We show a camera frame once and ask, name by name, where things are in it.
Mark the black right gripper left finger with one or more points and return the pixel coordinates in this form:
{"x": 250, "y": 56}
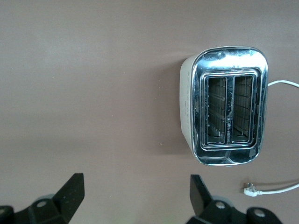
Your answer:
{"x": 58, "y": 210}

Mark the white and chrome toaster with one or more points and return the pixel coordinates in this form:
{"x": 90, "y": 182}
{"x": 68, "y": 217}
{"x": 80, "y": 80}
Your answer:
{"x": 210, "y": 63}

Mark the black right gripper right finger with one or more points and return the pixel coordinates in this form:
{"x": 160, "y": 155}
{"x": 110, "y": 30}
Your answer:
{"x": 210, "y": 214}

